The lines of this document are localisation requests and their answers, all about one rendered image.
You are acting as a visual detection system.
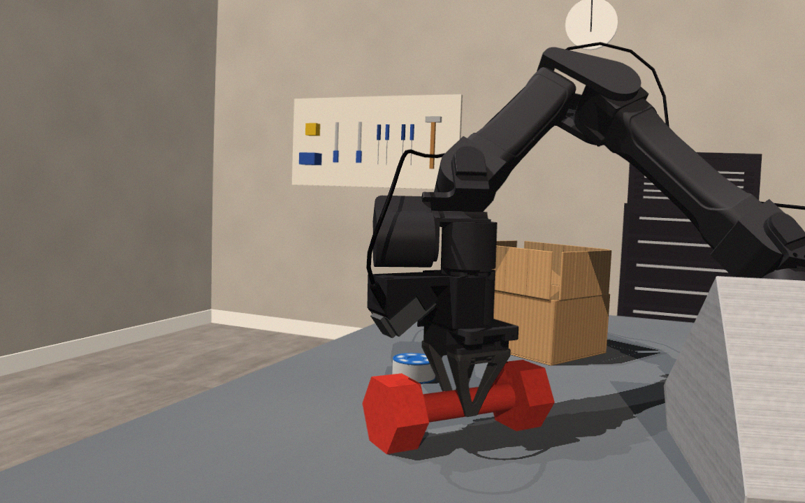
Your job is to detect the red hexagonal dumbbell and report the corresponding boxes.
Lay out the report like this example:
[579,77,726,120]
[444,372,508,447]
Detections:
[363,360,555,454]

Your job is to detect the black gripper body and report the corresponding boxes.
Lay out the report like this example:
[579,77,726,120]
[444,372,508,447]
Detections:
[417,270,518,355]

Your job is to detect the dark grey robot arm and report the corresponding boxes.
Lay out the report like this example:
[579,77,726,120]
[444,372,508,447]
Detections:
[368,47,805,338]

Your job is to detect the brown cardboard box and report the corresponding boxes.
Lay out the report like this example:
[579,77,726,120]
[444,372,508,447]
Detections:
[493,240,610,366]

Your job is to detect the white tape spool with blue top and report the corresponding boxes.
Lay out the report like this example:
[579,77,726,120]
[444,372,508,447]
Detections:
[392,353,435,384]

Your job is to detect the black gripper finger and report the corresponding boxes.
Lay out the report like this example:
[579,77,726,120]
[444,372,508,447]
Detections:
[421,341,475,391]
[447,349,511,417]

